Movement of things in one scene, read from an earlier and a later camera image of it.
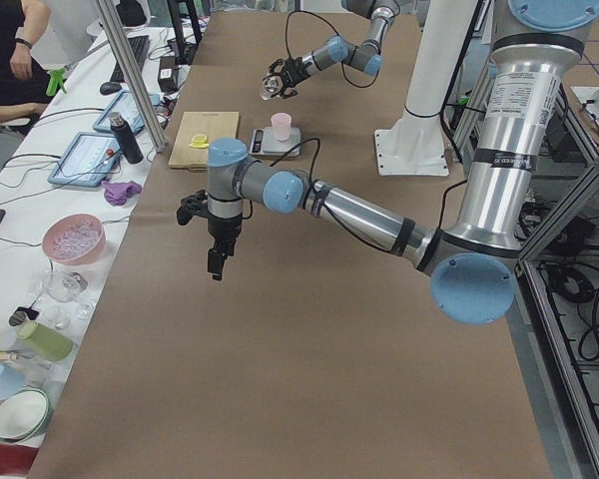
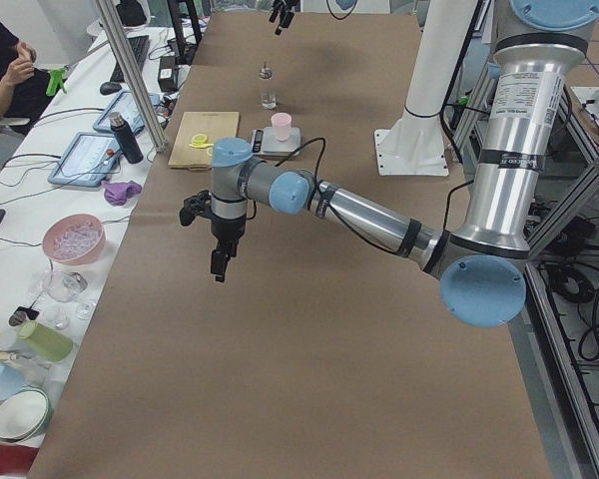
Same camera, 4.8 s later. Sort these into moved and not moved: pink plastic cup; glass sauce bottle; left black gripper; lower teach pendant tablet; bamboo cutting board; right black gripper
Moved: glass sauce bottle; right black gripper
Not moved: left black gripper; lower teach pendant tablet; bamboo cutting board; pink plastic cup
